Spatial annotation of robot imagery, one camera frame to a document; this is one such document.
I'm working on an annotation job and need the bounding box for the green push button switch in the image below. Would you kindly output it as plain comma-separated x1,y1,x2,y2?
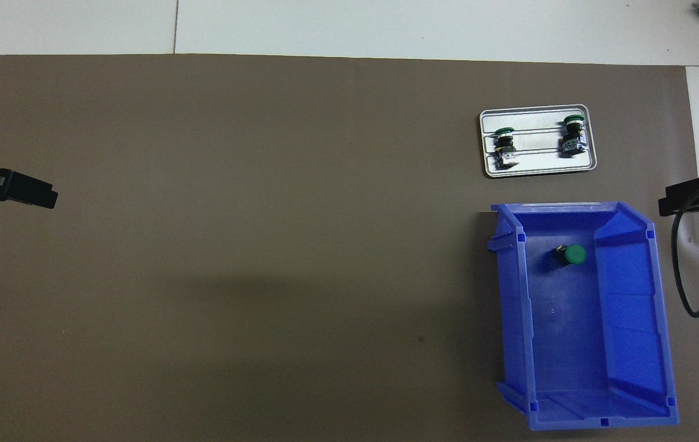
547,243,588,271
493,126,522,169
557,113,589,158

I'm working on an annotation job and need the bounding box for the grey metal tray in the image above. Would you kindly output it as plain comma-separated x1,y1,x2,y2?
479,104,598,179

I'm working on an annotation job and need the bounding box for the blue plastic storage bin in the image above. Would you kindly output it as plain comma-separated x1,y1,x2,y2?
487,201,680,430

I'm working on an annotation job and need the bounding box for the brown table mat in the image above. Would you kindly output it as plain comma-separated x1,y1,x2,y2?
0,54,699,442

